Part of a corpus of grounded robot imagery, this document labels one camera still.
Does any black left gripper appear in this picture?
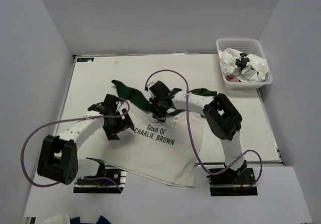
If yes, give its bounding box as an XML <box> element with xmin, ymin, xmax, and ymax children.
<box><xmin>103</xmin><ymin>108</ymin><xmax>134</xmax><ymax>140</ymax></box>

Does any white green Charlie Brown shirt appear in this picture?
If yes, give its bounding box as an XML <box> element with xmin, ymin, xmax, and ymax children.
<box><xmin>101</xmin><ymin>80</ymin><xmax>205</xmax><ymax>187</ymax></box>

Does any pink t shirt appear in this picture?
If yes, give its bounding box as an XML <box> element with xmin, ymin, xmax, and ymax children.
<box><xmin>226</xmin><ymin>75</ymin><xmax>240</xmax><ymax>82</ymax></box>

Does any white t shirt black print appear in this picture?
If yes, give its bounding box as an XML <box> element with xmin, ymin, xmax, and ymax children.
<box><xmin>218</xmin><ymin>48</ymin><xmax>269</xmax><ymax>83</ymax></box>

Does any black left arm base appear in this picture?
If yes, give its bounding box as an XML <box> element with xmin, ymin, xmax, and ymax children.
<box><xmin>73</xmin><ymin>165</ymin><xmax>127</xmax><ymax>194</ymax></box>

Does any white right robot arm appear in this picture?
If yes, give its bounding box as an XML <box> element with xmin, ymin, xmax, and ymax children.
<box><xmin>144</xmin><ymin>81</ymin><xmax>247</xmax><ymax>183</ymax></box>

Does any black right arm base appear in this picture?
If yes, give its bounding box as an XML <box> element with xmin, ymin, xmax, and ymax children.
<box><xmin>207</xmin><ymin>168</ymin><xmax>258</xmax><ymax>196</ymax></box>

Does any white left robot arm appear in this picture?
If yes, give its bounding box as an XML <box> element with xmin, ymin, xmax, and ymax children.
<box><xmin>37</xmin><ymin>94</ymin><xmax>134</xmax><ymax>185</ymax></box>

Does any small label sticker on table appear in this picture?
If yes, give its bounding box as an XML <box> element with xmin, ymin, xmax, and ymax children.
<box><xmin>76</xmin><ymin>57</ymin><xmax>94</xmax><ymax>62</ymax></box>

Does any blue cloth at bottom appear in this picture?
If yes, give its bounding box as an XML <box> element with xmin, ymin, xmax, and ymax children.
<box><xmin>70</xmin><ymin>215</ymin><xmax>111</xmax><ymax>224</ymax></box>

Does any white plastic basket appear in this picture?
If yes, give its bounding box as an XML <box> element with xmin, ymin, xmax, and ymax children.
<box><xmin>216</xmin><ymin>38</ymin><xmax>273</xmax><ymax>89</ymax></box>

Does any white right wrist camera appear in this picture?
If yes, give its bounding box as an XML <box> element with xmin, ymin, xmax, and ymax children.
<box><xmin>144</xmin><ymin>82</ymin><xmax>154</xmax><ymax>95</ymax></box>

